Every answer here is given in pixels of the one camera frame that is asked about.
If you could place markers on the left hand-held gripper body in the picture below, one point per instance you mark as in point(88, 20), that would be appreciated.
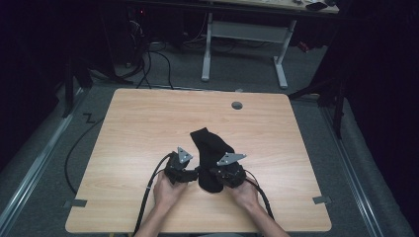
point(178, 169)

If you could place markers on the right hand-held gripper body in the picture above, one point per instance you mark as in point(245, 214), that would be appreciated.
point(232, 174)

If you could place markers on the black sock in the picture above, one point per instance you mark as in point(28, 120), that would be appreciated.
point(209, 154)

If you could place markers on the person's right hand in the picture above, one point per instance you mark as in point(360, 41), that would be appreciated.
point(245, 196)

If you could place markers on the person's left hand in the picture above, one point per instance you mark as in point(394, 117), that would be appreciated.
point(168, 194)

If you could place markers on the grey table grommet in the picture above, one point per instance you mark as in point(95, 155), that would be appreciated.
point(236, 105)

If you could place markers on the black metal stand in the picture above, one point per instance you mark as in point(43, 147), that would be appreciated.
point(339, 108)
point(69, 89)

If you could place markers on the white-framed desk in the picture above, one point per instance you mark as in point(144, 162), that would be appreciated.
point(247, 31)

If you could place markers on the red object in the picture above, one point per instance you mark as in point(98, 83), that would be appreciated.
point(303, 46)

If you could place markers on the black phone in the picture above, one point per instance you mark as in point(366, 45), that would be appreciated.
point(316, 6)

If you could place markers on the metal floor rail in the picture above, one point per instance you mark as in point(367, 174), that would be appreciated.
point(36, 168)
point(352, 177)

